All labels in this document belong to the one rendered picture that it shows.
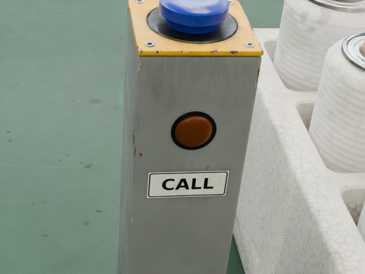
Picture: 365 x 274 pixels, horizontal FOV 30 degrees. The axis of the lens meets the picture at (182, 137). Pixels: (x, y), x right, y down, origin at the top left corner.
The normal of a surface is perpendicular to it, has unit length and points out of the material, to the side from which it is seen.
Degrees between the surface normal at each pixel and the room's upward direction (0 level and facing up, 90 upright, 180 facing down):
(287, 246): 90
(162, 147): 90
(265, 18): 0
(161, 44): 0
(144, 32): 0
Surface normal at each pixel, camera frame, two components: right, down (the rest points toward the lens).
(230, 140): 0.15, 0.58
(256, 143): -0.99, 0.02
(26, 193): 0.08, -0.82
